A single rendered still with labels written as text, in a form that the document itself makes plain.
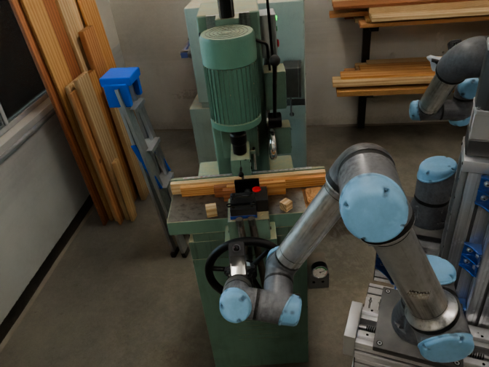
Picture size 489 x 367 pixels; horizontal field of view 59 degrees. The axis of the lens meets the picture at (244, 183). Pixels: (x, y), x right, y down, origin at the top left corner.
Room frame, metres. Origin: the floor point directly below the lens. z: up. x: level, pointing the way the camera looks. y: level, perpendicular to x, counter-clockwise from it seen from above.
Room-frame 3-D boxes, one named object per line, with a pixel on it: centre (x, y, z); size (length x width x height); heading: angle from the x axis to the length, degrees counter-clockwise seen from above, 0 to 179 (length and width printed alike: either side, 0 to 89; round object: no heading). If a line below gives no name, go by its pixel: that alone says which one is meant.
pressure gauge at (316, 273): (1.16, -0.25, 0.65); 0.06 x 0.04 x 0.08; 87
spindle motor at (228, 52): (1.38, 0.00, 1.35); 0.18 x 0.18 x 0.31
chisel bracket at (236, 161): (1.40, 0.00, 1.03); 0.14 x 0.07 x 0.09; 177
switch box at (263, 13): (1.70, -0.15, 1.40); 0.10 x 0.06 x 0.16; 177
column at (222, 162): (1.67, -0.01, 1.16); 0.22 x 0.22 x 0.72; 87
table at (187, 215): (1.28, -0.01, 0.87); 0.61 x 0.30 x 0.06; 87
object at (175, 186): (1.40, -0.01, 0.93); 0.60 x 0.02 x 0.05; 87
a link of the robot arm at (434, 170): (1.21, -0.66, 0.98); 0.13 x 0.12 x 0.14; 79
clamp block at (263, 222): (1.19, 0.00, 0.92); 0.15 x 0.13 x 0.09; 87
